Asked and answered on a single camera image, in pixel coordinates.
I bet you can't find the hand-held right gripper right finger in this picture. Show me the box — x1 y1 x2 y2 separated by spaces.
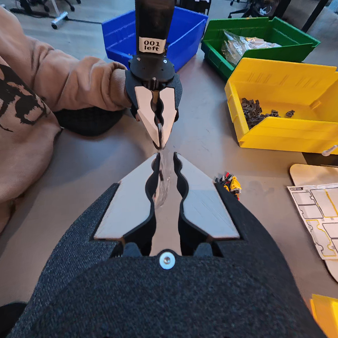
174 153 241 241

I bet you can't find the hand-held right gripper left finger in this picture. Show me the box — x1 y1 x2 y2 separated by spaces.
94 153 160 242

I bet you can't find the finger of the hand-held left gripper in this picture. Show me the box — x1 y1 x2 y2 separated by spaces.
158 87 177 149
134 86 162 149

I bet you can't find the pile of mixed small plastic parts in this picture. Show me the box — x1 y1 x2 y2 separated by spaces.
214 171 243 202

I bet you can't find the clear plastic bag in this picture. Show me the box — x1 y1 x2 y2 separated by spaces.
153 148 173 209

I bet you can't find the grey desk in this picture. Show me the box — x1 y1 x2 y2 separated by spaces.
0 50 338 338

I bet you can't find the blue storage bin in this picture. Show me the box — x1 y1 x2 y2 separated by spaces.
102 7 209 73

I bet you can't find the black armrest pad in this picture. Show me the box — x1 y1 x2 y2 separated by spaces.
0 302 27 338
55 107 127 137

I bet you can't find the heap of black connector pegs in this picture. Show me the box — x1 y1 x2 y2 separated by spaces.
240 97 296 130

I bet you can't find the clear bag of parts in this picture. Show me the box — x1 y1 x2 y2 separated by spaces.
221 30 282 67

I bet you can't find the yellow storage bin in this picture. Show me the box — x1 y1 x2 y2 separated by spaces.
225 57 338 155

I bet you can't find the white table leg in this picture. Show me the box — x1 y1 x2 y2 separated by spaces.
51 11 70 30

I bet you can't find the black office chair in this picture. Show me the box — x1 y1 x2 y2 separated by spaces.
11 0 75 17
229 0 276 19

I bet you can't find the person's beige printed sweatshirt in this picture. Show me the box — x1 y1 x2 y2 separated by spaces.
0 5 64 234

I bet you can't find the green storage bin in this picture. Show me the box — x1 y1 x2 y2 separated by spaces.
201 17 321 81

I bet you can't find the yellow flat box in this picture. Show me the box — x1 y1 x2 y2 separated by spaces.
310 294 338 338

